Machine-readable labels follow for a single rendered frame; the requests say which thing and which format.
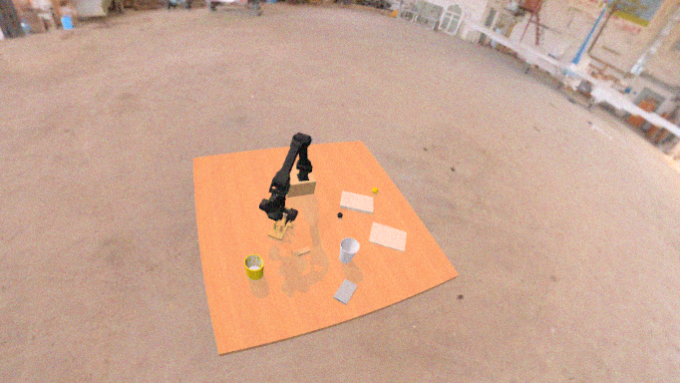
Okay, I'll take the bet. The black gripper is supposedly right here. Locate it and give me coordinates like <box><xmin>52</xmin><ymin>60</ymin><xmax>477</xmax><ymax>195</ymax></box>
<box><xmin>259</xmin><ymin>198</ymin><xmax>298</xmax><ymax>224</ymax></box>

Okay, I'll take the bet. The beige flat rectangular pad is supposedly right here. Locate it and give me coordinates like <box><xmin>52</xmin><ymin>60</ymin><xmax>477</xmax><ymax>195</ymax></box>
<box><xmin>368</xmin><ymin>222</ymin><xmax>407</xmax><ymax>252</ymax></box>

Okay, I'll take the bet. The yellow mug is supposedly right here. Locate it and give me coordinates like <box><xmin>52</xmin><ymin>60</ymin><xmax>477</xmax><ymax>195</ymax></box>
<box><xmin>244</xmin><ymin>254</ymin><xmax>264</xmax><ymax>281</ymax></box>

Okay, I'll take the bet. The grey cup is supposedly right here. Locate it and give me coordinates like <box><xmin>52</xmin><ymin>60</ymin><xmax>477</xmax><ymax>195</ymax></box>
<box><xmin>339</xmin><ymin>237</ymin><xmax>360</xmax><ymax>263</ymax></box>

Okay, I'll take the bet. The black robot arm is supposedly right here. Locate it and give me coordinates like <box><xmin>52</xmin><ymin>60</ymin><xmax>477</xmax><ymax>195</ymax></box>
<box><xmin>264</xmin><ymin>133</ymin><xmax>313</xmax><ymax>221</ymax></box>

